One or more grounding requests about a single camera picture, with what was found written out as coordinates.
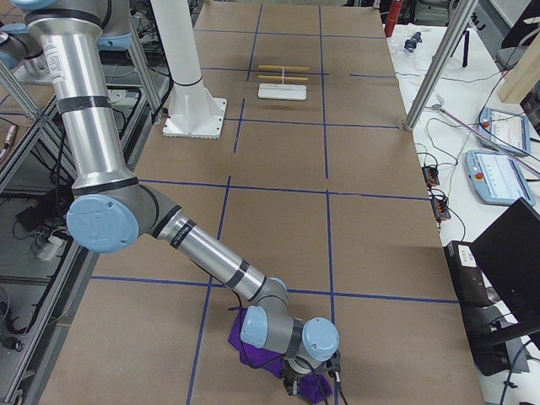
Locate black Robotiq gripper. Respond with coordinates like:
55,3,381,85
281,353,341,399

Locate purple towel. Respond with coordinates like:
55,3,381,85
228,306,333,404

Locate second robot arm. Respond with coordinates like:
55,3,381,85
1,23,51,84

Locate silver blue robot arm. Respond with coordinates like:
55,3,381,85
19,1,340,403

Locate white towel rack base tray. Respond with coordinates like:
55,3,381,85
257,83,307,101

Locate outer wooden rack rod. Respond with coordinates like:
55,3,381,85
257,64,311,73

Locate near orange connector block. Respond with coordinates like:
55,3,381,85
428,188,451,224

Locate orange connector block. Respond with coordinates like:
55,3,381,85
428,188,451,224
422,165,440,188

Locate black monitor with stand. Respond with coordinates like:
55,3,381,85
443,197,540,377

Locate far orange connector block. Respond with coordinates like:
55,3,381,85
422,165,440,188

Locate near blue teach pendant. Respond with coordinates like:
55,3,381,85
465,150,536,206

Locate blue teach pendant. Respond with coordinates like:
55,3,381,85
465,150,536,206
478,107,531,156

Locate far blue teach pendant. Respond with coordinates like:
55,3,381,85
478,107,531,156

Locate red fire extinguisher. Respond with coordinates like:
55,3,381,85
384,0,403,38

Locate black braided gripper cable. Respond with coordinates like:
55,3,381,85
331,370,351,405

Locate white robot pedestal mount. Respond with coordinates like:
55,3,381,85
151,0,227,139

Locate aluminium frame post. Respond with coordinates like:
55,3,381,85
404,0,478,132

